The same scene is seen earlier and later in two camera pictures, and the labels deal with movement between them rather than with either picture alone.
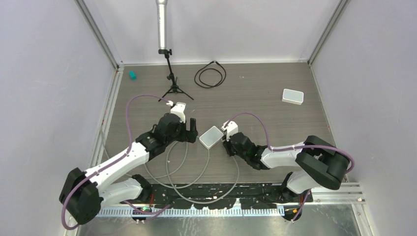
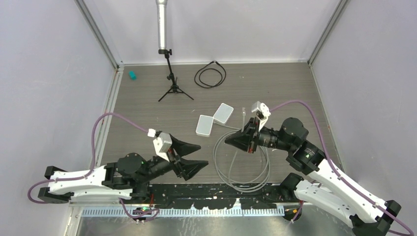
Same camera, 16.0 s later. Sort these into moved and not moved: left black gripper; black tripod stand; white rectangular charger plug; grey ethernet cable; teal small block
Moved: white rectangular charger plug; left black gripper; grey ethernet cable
Not moved: teal small block; black tripod stand
